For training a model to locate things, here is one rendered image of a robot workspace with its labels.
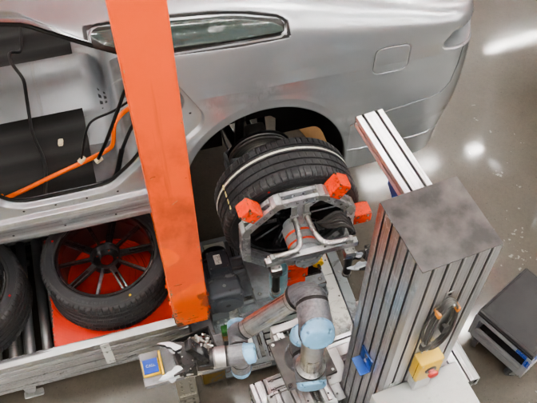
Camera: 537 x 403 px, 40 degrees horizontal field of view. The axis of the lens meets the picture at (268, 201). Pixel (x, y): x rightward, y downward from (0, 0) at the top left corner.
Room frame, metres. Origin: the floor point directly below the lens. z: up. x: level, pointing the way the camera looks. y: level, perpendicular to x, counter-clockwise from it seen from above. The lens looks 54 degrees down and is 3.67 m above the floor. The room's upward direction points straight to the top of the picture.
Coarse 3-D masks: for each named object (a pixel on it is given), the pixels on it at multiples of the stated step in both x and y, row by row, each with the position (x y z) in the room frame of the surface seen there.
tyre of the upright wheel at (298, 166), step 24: (288, 144) 2.13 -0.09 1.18; (312, 144) 2.16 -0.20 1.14; (240, 168) 2.05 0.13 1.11; (264, 168) 2.01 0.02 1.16; (288, 168) 2.00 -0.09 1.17; (312, 168) 2.00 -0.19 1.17; (336, 168) 2.06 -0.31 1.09; (216, 192) 2.05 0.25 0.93; (240, 192) 1.94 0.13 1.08; (264, 192) 1.91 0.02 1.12
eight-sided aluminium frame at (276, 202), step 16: (288, 192) 1.91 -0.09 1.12; (304, 192) 1.92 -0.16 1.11; (320, 192) 1.91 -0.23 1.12; (272, 208) 1.83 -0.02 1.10; (352, 208) 1.93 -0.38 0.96; (240, 224) 1.84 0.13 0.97; (256, 224) 1.81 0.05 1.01; (352, 224) 1.94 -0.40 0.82; (240, 240) 1.83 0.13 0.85; (256, 256) 1.82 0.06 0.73
